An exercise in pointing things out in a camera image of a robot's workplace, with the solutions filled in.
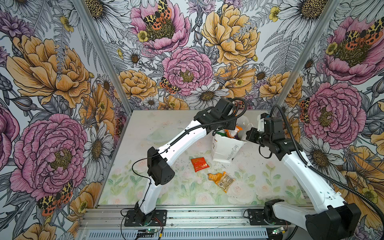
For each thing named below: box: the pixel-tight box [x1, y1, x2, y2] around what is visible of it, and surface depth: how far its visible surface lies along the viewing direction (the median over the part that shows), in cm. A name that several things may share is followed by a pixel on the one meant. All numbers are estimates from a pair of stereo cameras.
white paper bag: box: [211, 115, 253, 164], surface depth 81 cm
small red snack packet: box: [191, 157, 210, 173], surface depth 93 cm
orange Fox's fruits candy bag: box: [224, 125, 243, 139], surface depth 81 cm
